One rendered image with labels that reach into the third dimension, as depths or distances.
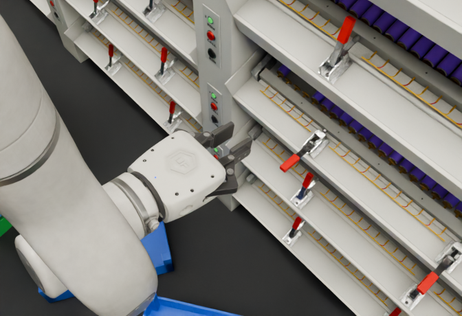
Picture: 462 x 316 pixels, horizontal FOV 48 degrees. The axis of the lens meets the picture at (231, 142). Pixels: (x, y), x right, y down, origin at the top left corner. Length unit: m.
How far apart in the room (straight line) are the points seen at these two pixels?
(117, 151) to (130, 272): 0.96
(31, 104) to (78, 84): 1.28
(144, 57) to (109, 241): 0.80
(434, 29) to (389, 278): 0.56
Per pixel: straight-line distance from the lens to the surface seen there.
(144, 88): 1.45
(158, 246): 1.32
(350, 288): 1.19
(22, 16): 1.92
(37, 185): 0.43
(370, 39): 0.71
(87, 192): 0.50
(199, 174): 0.67
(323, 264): 1.20
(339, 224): 1.02
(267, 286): 1.28
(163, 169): 0.68
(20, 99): 0.36
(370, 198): 0.85
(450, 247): 0.82
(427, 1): 0.56
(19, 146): 0.38
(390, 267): 1.01
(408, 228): 0.84
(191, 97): 1.17
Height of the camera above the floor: 1.22
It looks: 57 degrees down
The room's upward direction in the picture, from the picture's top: straight up
